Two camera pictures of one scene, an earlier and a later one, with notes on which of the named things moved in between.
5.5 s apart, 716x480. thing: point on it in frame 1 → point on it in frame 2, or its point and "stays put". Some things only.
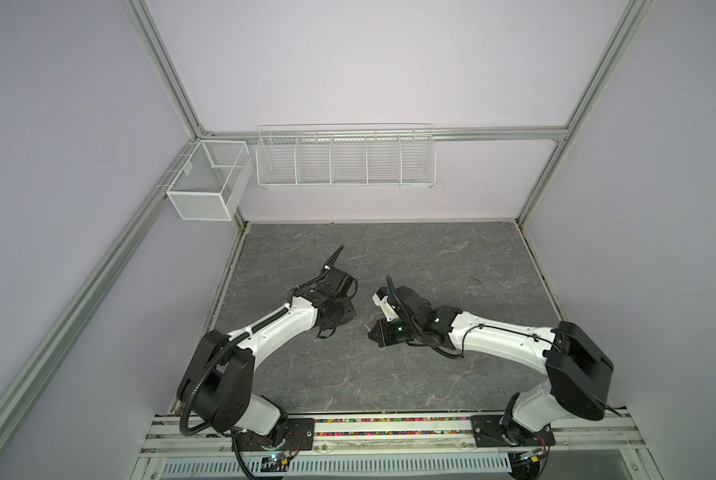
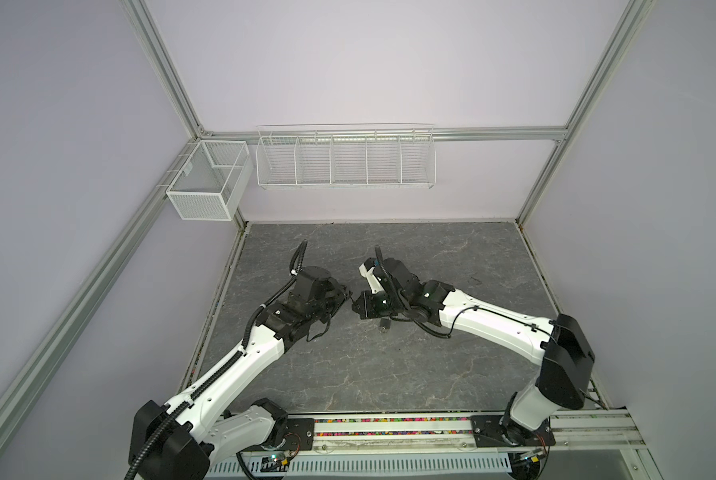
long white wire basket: (346, 155) stays put
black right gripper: (383, 337) → (365, 311)
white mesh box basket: (211, 184) stays put
